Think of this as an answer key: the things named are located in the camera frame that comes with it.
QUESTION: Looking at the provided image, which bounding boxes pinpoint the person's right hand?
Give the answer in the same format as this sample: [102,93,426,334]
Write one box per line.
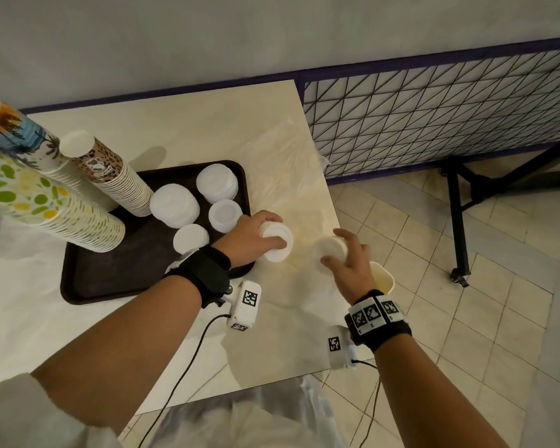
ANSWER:
[320,228,377,306]

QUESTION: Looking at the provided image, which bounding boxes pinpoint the person's left hand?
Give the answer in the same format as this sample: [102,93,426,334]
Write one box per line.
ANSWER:
[213,210,286,276]

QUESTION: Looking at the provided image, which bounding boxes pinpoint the white paper cup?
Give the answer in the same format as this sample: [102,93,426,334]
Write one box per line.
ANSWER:
[311,235,349,276]

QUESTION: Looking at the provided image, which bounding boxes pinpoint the white plastic cup lid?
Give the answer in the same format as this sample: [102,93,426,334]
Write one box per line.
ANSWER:
[260,222,294,264]

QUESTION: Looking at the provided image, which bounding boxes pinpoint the person's left forearm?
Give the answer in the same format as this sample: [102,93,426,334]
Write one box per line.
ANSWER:
[30,273,204,435]

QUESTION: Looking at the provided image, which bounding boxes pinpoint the person's right forearm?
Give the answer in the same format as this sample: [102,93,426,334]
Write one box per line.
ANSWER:
[376,333,510,448]

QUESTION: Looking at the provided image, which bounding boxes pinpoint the small stack of white lids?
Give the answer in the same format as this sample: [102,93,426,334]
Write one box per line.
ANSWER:
[208,199,244,233]
[172,224,211,256]

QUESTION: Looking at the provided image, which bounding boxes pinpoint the cream paper cup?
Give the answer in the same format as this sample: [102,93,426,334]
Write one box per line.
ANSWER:
[368,261,397,297]

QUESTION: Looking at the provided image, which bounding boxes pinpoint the large stack of white lids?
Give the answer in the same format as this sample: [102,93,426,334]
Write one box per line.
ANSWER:
[195,163,240,204]
[149,183,201,229]

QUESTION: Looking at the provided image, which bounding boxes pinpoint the black right wristband with markers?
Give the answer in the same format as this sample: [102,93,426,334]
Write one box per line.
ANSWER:
[345,289,413,353]

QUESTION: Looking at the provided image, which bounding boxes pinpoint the black metal stand with caster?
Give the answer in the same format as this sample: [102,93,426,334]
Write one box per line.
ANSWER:
[440,132,560,289]

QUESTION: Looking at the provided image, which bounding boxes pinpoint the dark brown plastic tray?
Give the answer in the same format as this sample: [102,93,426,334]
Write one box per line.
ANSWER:
[60,160,252,306]

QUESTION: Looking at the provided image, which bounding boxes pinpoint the stack of brown spotted cups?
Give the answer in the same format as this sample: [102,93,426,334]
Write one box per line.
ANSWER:
[59,130,155,218]

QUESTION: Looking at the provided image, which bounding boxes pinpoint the translucent plastic bag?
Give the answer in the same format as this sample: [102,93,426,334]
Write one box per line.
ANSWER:
[150,375,349,448]

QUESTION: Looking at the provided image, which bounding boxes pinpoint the stack of green-dotted paper cups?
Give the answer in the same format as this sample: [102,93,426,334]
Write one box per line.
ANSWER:
[0,143,127,254]

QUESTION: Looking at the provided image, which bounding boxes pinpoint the stack of blue palm-print cups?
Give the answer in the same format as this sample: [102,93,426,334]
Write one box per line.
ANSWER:
[0,94,120,215]

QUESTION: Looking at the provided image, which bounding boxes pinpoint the white sleeve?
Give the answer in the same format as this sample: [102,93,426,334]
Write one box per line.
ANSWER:
[0,371,123,448]

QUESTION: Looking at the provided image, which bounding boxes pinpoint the black left wrist strap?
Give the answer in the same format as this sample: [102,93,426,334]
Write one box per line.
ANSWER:
[165,245,232,309]

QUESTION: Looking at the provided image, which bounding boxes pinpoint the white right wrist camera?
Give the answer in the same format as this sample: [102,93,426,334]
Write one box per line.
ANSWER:
[327,325,359,371]

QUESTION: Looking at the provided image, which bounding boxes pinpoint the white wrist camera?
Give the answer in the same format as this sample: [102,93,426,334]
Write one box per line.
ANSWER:
[221,280,263,332]
[327,325,359,371]

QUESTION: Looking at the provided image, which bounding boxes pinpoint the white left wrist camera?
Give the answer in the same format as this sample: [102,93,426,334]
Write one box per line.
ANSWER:
[221,280,263,332]

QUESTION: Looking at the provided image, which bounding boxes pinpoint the black right camera cable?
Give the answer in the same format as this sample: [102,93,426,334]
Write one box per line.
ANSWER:
[354,359,382,448]

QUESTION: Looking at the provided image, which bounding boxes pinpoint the black camera cable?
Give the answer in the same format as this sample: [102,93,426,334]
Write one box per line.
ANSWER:
[354,359,382,448]
[137,314,232,448]

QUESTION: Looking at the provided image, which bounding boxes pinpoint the black left camera cable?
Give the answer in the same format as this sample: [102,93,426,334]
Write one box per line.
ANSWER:
[137,314,232,448]

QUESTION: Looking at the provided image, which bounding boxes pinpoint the wire mesh partition purple frame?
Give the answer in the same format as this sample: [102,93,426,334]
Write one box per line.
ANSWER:
[298,35,560,186]

